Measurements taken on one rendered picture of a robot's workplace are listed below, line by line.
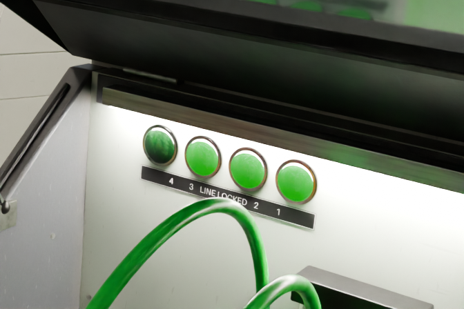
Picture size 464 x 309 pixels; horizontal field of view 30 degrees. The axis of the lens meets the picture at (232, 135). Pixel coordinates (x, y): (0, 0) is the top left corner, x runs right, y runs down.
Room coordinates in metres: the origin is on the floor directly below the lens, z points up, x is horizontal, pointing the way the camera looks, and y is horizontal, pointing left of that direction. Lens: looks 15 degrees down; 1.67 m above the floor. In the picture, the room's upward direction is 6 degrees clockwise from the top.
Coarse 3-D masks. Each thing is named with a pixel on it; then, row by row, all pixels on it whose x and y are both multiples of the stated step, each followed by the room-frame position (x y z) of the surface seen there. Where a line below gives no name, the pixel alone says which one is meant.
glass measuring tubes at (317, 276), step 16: (304, 272) 0.86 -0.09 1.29; (320, 272) 0.86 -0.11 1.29; (320, 288) 0.83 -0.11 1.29; (336, 288) 0.83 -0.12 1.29; (352, 288) 0.83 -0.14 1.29; (368, 288) 0.84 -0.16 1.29; (320, 304) 0.83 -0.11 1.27; (336, 304) 0.82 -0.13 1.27; (352, 304) 0.82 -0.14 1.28; (368, 304) 0.81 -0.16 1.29; (384, 304) 0.80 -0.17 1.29; (400, 304) 0.81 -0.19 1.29; (416, 304) 0.81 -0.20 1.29; (432, 304) 0.81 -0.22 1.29
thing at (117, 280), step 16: (192, 208) 0.66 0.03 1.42; (208, 208) 0.68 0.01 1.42; (224, 208) 0.71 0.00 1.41; (240, 208) 0.73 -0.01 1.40; (160, 224) 0.64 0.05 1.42; (176, 224) 0.64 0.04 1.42; (240, 224) 0.75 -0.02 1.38; (256, 224) 0.76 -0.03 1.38; (144, 240) 0.62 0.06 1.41; (160, 240) 0.62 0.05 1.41; (256, 240) 0.77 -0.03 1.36; (128, 256) 0.60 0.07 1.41; (144, 256) 0.60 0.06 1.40; (256, 256) 0.78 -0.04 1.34; (112, 272) 0.59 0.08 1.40; (128, 272) 0.59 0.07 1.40; (256, 272) 0.79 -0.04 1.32; (112, 288) 0.57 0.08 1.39; (256, 288) 0.80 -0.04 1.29; (96, 304) 0.56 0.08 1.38
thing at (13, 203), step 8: (0, 192) 0.90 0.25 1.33; (0, 200) 0.90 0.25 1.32; (16, 200) 0.92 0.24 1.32; (0, 208) 0.90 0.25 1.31; (8, 208) 0.91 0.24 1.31; (16, 208) 0.92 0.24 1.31; (0, 216) 0.90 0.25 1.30; (8, 216) 0.91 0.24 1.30; (16, 216) 0.92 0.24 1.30; (0, 224) 0.90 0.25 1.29; (8, 224) 0.91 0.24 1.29; (16, 224) 0.92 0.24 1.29
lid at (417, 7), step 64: (0, 0) 0.97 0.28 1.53; (64, 0) 0.88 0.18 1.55; (128, 0) 0.85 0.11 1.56; (192, 0) 0.79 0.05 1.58; (256, 0) 0.74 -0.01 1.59; (320, 0) 0.69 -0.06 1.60; (384, 0) 0.65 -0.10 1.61; (448, 0) 0.61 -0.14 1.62; (128, 64) 1.03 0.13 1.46; (192, 64) 0.93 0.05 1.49; (256, 64) 0.85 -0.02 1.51; (320, 64) 0.78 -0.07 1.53; (384, 64) 0.72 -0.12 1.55; (448, 64) 0.69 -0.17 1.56; (448, 128) 0.82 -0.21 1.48
